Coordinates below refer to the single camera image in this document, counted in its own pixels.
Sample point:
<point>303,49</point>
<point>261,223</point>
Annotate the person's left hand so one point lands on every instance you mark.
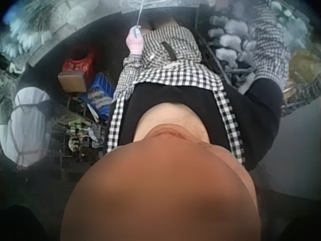
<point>134,44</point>

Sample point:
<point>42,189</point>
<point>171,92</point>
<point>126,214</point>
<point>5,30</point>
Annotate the thin metal rod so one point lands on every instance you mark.
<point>140,16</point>

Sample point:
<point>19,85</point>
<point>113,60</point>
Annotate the red plastic container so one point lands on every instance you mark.
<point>77,62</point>

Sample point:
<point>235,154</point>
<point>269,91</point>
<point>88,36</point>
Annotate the blue plastic crate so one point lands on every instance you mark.
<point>101,93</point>

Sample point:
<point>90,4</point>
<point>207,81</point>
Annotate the brown cardboard box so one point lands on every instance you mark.
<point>72,80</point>

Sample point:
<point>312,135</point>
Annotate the heap of pale grey pieces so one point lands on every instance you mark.
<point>232,45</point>

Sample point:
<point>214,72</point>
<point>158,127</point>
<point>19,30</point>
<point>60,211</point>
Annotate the heap of white gloves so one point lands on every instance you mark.
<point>32,27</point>

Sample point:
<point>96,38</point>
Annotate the metal rack with tools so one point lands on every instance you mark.
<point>80,135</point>

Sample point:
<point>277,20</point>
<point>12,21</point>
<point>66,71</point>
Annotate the white tied sack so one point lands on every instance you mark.
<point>26,128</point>

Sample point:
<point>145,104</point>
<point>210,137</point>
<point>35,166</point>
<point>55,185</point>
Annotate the yellowish bag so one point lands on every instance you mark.
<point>303,66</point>

